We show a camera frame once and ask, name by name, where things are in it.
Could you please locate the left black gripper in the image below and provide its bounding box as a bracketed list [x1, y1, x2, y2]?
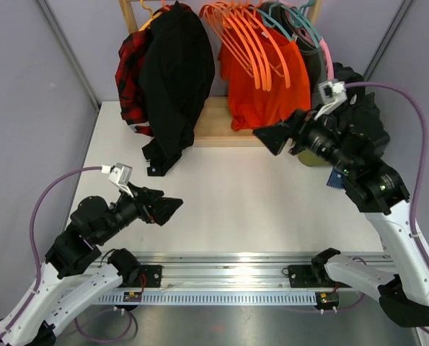
[96, 181, 183, 244]

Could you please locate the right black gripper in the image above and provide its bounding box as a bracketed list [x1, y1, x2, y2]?
[253, 103, 357, 175]

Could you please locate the blue checked shirt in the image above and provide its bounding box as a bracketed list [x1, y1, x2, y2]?
[327, 169, 345, 190]

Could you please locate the dark grey striped shirt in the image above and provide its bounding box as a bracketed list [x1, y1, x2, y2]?
[331, 61, 391, 159]

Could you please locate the orange hanger of blue shirt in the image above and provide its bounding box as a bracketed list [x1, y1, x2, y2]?
[199, 1, 256, 86]

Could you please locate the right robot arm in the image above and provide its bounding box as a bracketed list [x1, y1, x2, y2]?
[253, 110, 429, 327]

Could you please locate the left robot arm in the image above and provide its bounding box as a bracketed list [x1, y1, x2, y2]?
[0, 185, 183, 345]

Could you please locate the orange t-shirt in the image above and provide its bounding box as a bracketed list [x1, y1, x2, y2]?
[218, 28, 311, 131]

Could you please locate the pink hanger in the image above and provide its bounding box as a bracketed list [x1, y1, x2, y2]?
[278, 0, 336, 81]

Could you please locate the grey t-shirt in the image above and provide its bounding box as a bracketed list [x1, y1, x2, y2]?
[296, 43, 327, 108]

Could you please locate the teal hanger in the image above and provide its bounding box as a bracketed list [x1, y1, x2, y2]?
[257, 0, 323, 43]

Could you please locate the empty orange hanger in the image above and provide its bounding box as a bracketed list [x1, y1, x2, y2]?
[206, 1, 267, 91]
[229, 1, 272, 92]

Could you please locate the red black plaid shirt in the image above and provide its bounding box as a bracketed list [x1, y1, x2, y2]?
[115, 30, 153, 136]

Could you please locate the yellow hanger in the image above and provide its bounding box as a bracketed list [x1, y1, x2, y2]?
[138, 0, 162, 32]

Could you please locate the green laundry basket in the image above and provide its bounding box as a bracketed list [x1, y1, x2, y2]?
[297, 149, 330, 167]

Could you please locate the wooden clothes rack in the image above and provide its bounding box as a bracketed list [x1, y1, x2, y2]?
[118, 0, 323, 148]

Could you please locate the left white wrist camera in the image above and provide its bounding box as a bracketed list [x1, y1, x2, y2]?
[101, 163, 133, 197]

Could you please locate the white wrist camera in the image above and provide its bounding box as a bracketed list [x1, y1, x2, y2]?
[314, 79, 347, 120]
[101, 163, 133, 197]

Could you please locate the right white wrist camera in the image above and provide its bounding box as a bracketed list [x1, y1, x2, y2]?
[314, 79, 347, 120]

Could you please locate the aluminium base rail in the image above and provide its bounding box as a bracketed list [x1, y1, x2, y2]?
[62, 252, 406, 307]

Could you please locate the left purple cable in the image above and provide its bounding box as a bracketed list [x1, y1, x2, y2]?
[0, 165, 104, 345]

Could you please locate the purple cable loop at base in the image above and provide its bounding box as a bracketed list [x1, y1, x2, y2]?
[73, 306, 140, 342]

